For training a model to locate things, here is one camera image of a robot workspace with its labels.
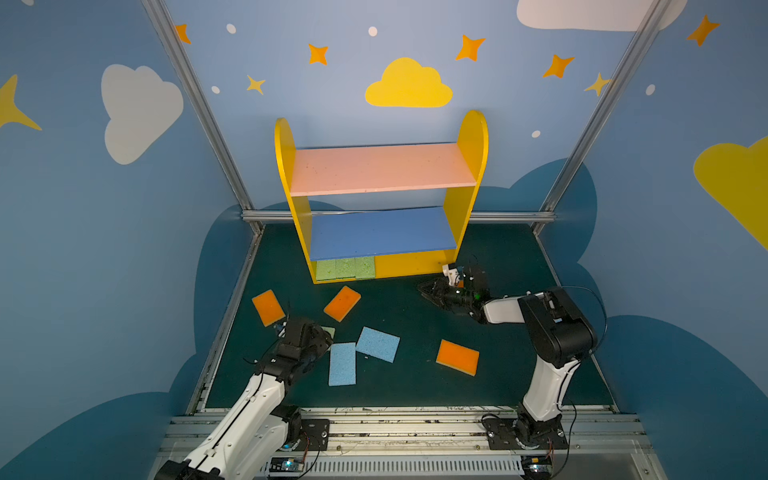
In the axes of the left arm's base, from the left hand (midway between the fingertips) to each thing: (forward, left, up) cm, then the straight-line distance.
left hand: (324, 338), depth 86 cm
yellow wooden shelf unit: (+54, -25, +5) cm, 60 cm away
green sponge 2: (+27, -3, -2) cm, 27 cm away
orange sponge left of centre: (+14, -3, -5) cm, 15 cm away
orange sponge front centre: (-3, -39, -3) cm, 39 cm away
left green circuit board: (-30, +5, -5) cm, 31 cm away
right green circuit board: (-29, -55, -6) cm, 63 cm away
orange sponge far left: (+11, +20, -3) cm, 23 cm away
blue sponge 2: (-6, -6, -4) cm, 9 cm away
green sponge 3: (+28, -10, -2) cm, 30 cm away
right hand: (+17, -29, +3) cm, 34 cm away
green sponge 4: (+4, -1, -4) cm, 6 cm away
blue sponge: (0, -16, -4) cm, 16 cm away
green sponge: (+27, +4, -2) cm, 27 cm away
